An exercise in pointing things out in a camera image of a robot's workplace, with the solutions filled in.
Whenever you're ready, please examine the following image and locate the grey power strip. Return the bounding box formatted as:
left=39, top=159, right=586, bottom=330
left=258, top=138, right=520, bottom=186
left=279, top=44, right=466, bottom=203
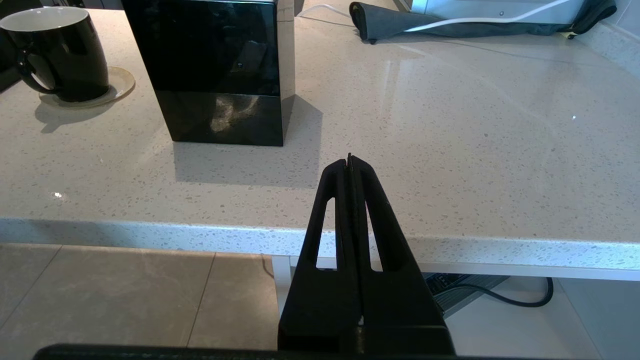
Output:
left=422, top=272, right=511, bottom=319

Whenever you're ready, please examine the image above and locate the dark grey cloth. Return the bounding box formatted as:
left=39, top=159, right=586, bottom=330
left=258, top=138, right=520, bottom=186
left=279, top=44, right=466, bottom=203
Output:
left=348, top=0, right=617, bottom=45

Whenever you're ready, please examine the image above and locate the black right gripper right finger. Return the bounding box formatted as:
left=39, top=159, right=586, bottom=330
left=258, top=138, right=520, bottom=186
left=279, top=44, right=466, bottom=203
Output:
left=348, top=154, right=457, bottom=352

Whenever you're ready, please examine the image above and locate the black floor cable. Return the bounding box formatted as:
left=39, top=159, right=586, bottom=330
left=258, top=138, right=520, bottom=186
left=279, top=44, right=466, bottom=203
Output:
left=450, top=277, right=555, bottom=308

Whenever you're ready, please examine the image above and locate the black tissue box white top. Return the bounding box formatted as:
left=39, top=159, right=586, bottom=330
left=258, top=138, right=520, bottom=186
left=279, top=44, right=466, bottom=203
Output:
left=121, top=0, right=297, bottom=148

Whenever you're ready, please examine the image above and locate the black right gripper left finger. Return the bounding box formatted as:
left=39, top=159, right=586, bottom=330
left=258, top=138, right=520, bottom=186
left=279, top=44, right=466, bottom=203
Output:
left=277, top=159, right=363, bottom=352

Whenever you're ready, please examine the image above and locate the black mug white inside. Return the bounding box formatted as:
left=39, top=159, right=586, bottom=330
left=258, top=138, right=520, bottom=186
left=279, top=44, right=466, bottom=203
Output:
left=0, top=6, right=111, bottom=104

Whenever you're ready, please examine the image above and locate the thick white cable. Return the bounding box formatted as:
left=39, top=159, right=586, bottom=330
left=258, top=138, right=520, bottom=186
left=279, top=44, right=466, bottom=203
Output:
left=402, top=0, right=574, bottom=34

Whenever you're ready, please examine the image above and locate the thin white cable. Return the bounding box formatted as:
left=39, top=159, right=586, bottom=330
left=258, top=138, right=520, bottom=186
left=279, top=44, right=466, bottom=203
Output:
left=297, top=3, right=352, bottom=22

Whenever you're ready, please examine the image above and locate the translucent round coaster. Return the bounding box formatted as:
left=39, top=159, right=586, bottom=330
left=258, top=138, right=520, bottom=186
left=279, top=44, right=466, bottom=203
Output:
left=39, top=66, right=137, bottom=110

